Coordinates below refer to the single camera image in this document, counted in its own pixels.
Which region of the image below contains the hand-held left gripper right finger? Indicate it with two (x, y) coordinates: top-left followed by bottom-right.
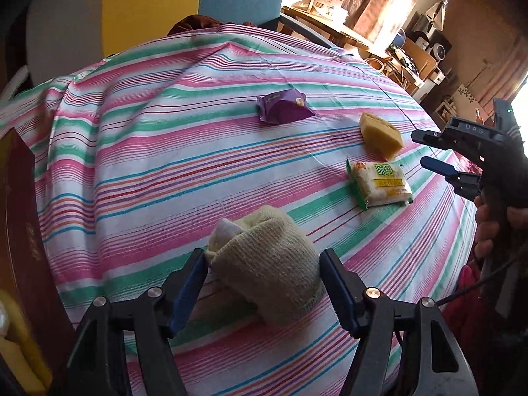
(318, 248), (475, 396)

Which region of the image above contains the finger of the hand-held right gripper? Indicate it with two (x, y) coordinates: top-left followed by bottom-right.
(410, 129), (456, 149)
(420, 156), (484, 197)

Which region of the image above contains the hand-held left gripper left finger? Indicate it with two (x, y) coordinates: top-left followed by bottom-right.
(62, 247), (209, 396)

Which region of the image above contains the cream sock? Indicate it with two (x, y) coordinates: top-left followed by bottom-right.
(204, 205), (322, 326)

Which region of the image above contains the brown gift box gold interior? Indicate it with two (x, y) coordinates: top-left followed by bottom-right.
(0, 127), (77, 396)

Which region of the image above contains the person's right hand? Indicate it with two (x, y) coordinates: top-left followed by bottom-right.
(474, 195), (528, 259)

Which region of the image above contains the small white floral cabinet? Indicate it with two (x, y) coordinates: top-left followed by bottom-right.
(435, 84), (479, 122)

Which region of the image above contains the yellow sponge with brown edge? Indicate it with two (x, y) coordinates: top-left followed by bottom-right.
(359, 111), (404, 161)

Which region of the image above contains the green white snack packet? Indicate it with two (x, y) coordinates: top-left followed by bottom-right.
(346, 157), (414, 210)

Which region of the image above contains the black speaker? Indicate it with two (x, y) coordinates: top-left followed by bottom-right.
(429, 33), (452, 62)

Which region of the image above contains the red garment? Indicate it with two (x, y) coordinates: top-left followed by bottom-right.
(447, 264), (502, 339)

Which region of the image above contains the pink green striped cloth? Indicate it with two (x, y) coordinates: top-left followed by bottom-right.
(0, 22), (481, 396)

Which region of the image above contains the brown curtain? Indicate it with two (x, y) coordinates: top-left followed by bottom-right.
(344, 0), (438, 46)

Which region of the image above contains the wooden side desk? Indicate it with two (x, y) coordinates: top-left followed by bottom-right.
(280, 6), (425, 91)

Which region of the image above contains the purple snack packet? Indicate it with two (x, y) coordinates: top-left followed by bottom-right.
(256, 90), (317, 125)

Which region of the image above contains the pale yellow sponge block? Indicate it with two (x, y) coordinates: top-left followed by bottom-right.
(0, 336), (44, 396)

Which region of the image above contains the dark red cloth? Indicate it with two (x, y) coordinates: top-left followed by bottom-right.
(167, 14), (225, 36)

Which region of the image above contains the white foam strip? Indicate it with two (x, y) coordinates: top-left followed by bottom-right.
(0, 66), (31, 100)

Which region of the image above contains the grey yellow blue chair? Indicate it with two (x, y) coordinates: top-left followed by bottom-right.
(25, 0), (335, 87)

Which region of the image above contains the black cable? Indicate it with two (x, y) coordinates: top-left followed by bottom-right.
(435, 251), (528, 306)

